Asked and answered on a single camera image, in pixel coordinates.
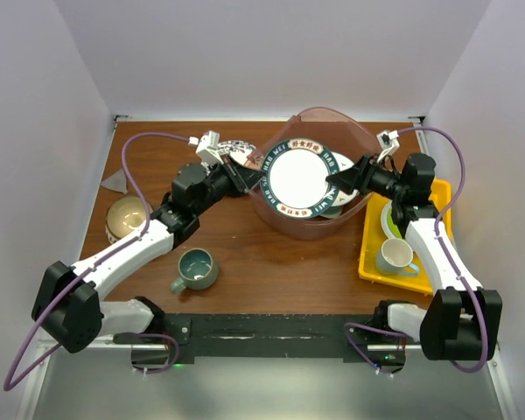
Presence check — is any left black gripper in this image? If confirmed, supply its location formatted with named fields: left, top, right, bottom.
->
left=192, top=153, right=265, bottom=217

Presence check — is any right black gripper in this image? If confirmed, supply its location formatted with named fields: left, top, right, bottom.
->
left=325, top=154, right=407, bottom=201

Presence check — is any blue floral plate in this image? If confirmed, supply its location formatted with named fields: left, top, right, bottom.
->
left=217, top=140, right=256, bottom=166

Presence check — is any pink translucent plastic bin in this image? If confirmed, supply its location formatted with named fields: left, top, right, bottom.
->
left=247, top=107, right=382, bottom=240

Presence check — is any dark green lettered plate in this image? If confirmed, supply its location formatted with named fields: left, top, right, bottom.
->
left=260, top=137, right=340, bottom=220

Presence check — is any cream patterned bowl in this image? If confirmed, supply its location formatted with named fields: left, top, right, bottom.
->
left=105, top=195, right=152, bottom=244

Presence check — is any mint green divided tray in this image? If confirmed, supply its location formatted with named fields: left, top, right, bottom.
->
left=321, top=206, right=343, bottom=220

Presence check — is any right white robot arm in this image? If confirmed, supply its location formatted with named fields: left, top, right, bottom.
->
left=326, top=153, right=502, bottom=372

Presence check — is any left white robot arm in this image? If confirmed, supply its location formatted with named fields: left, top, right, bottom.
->
left=31, top=157, right=264, bottom=354

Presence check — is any green plate white rim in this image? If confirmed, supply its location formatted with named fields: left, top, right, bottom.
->
left=380, top=201, right=403, bottom=239

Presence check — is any yellow plastic tray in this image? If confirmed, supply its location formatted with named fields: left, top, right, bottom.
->
left=358, top=179, right=452, bottom=295

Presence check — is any teal ceramic mug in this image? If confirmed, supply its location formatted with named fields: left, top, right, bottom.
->
left=171, top=248, right=219, bottom=294

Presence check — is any grey triangular scraper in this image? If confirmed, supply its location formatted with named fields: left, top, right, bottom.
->
left=101, top=168, right=128, bottom=194

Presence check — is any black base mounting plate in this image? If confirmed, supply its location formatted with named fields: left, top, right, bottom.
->
left=162, top=313, right=405, bottom=366

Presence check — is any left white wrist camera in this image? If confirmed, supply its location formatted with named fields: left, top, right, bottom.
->
left=188, top=130, right=223, bottom=167

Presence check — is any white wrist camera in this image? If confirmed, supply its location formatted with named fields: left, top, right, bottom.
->
left=376, top=130, right=400, bottom=163
left=188, top=130, right=223, bottom=167

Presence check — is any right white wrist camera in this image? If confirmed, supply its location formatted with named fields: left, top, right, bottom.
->
left=376, top=130, right=400, bottom=163

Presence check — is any white mug blue handle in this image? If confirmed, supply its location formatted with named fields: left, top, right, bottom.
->
left=374, top=238, right=421, bottom=277

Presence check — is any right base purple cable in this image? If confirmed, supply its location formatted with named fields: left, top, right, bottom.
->
left=341, top=321, right=407, bottom=375

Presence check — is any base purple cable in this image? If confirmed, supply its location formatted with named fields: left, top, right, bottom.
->
left=130, top=332, right=186, bottom=375
left=341, top=321, right=407, bottom=375

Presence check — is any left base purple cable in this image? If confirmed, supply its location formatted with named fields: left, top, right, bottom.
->
left=130, top=332, right=186, bottom=375

